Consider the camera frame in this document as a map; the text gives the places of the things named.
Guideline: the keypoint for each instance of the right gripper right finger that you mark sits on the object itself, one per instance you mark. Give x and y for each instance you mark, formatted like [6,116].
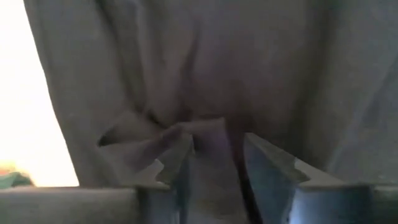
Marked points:
[326,202]

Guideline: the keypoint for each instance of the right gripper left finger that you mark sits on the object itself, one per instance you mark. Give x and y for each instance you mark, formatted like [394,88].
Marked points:
[77,205]

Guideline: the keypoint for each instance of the black cloth garment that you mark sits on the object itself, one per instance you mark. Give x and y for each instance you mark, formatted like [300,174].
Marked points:
[217,77]

